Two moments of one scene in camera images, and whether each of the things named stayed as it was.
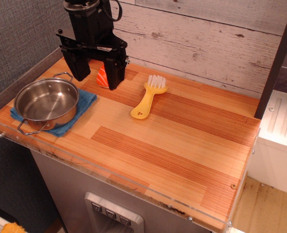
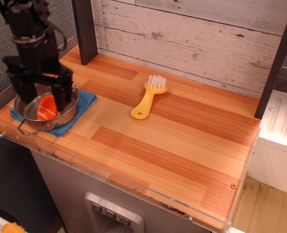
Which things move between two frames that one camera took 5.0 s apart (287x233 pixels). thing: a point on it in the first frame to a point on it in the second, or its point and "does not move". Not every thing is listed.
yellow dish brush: (156, 84) does not move
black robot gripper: (91, 29) to (37, 41)
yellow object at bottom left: (12, 227) does not move
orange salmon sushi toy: (101, 78) to (47, 108)
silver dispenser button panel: (108, 216) does not move
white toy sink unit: (275, 157) does not move
